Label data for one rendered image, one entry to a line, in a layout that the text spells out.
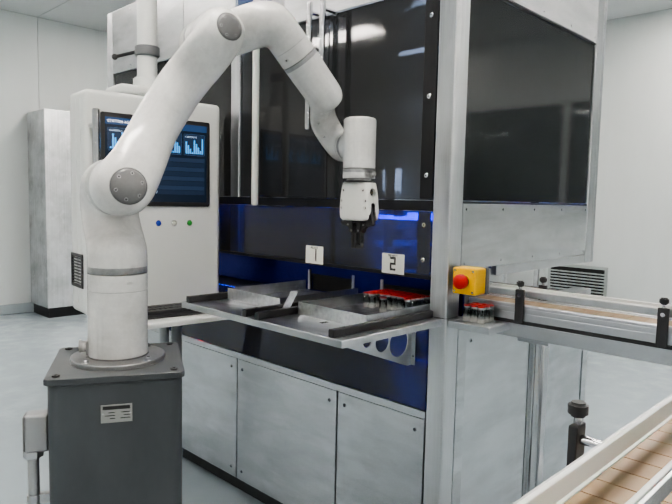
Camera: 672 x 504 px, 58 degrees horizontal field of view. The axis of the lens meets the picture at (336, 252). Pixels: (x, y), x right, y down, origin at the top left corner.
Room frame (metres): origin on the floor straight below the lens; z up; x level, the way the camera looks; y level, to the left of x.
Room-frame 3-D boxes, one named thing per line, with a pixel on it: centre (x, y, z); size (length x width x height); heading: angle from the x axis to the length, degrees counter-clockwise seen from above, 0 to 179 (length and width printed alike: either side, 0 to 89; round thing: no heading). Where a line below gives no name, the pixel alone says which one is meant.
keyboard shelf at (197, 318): (2.07, 0.59, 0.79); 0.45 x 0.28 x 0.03; 130
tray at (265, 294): (1.98, 0.14, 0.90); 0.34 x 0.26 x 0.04; 136
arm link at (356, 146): (1.59, -0.05, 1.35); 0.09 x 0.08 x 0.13; 32
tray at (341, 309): (1.74, -0.11, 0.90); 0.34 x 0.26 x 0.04; 136
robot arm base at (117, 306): (1.27, 0.46, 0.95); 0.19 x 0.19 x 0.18
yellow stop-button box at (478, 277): (1.65, -0.37, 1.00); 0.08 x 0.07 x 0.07; 136
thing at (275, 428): (2.75, 0.08, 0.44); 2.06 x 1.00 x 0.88; 46
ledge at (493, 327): (1.67, -0.41, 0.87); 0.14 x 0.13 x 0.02; 136
